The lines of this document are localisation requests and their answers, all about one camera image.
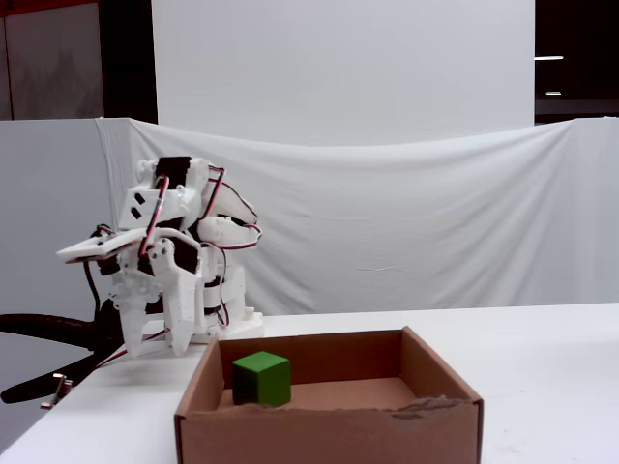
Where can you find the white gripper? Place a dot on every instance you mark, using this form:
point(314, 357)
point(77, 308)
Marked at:
point(180, 295)

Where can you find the green cube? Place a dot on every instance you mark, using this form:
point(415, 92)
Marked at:
point(263, 379)

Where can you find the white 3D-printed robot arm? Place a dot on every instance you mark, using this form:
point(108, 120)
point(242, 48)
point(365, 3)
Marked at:
point(237, 290)

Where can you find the brown cardboard box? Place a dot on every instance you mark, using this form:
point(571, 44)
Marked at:
point(329, 435)

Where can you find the black curved tube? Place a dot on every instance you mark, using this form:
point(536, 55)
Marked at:
point(48, 325)

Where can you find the brown cabinet panel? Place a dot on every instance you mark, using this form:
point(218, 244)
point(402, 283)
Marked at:
point(53, 67)

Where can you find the white cloth backdrop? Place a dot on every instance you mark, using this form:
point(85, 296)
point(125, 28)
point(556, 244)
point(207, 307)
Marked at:
point(411, 217)

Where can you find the white backdrop board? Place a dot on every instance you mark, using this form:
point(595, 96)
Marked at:
point(338, 63)

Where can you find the long ceiling light strip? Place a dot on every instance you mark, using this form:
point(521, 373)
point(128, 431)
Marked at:
point(549, 58)

